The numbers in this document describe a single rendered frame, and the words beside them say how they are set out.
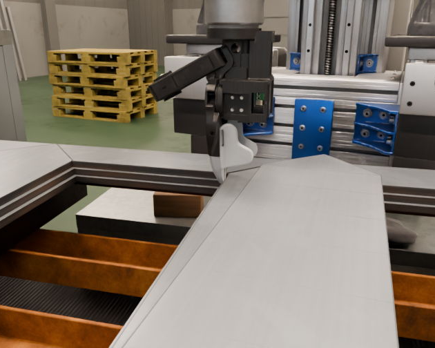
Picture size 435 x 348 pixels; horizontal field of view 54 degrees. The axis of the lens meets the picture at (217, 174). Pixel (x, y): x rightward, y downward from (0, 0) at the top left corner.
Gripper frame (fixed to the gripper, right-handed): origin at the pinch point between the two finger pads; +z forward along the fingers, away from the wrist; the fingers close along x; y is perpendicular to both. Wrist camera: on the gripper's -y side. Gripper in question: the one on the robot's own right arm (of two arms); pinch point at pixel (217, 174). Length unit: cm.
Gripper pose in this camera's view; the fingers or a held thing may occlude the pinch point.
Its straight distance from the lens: 61.3
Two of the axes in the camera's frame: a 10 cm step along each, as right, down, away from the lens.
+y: 9.7, 0.8, -2.2
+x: 2.4, -3.2, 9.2
